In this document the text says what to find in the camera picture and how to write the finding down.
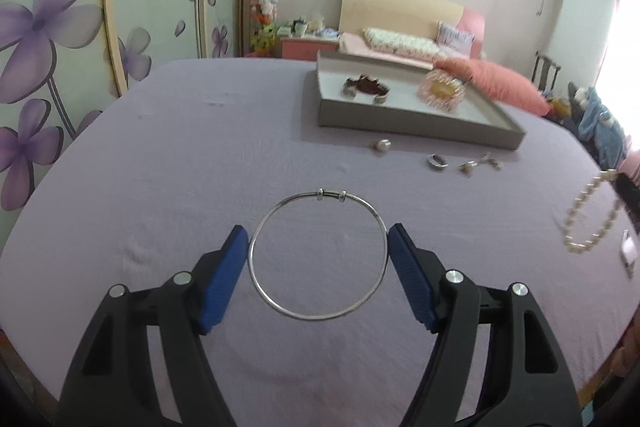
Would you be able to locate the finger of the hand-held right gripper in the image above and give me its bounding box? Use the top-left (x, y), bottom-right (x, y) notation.
top-left (616, 174), bottom-right (640, 224)

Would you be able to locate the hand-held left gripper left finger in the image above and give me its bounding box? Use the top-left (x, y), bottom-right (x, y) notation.
top-left (57, 225), bottom-right (250, 427)

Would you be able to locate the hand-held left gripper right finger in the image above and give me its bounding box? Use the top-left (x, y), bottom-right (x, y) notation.
top-left (388, 223), bottom-right (581, 427)

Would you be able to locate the thin silver wire bangle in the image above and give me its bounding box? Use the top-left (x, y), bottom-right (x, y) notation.
top-left (247, 189), bottom-right (390, 321)

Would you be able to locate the white pearl bracelet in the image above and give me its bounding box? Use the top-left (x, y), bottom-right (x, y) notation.
top-left (562, 169), bottom-right (627, 256)

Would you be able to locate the grey shallow tray box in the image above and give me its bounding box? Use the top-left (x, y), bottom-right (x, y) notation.
top-left (316, 51), bottom-right (528, 151)

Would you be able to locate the pink bead bracelet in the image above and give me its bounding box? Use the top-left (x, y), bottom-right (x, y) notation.
top-left (417, 69), bottom-right (467, 112)

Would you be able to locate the dark brown bracelet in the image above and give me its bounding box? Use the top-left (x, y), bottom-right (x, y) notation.
top-left (342, 77), bottom-right (390, 104)

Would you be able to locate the dark red bead bracelet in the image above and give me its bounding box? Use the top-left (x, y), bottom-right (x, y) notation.
top-left (346, 75), bottom-right (387, 98)

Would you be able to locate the blue plush garment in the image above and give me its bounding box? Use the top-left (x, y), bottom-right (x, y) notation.
top-left (574, 86), bottom-right (629, 168)

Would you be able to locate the purple bed sheet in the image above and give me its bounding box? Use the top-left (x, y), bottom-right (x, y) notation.
top-left (0, 56), bottom-right (632, 427)

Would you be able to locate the dark wooden chair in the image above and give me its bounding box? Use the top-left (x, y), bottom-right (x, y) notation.
top-left (532, 51), bottom-right (562, 94)

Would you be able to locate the pink pillow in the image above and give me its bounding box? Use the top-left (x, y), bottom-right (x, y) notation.
top-left (434, 57), bottom-right (554, 118)

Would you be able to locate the white patterned pillow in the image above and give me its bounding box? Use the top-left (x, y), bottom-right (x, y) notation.
top-left (362, 27), bottom-right (441, 62)

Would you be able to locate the small printed cushion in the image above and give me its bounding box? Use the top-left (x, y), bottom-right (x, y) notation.
top-left (436, 21), bottom-right (476, 54)

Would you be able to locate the pink nightstand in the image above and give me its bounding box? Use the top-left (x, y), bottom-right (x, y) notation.
top-left (279, 34), bottom-right (344, 60)

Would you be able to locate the cream and pink headboard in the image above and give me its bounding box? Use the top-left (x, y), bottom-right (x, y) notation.
top-left (339, 0), bottom-right (486, 59)

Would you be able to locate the clear tube of plush toys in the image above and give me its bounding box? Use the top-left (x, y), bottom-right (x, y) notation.
top-left (248, 0), bottom-right (282, 58)

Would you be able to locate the floral sliding door wardrobe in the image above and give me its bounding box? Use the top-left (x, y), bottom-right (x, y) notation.
top-left (0, 0), bottom-right (252, 214)

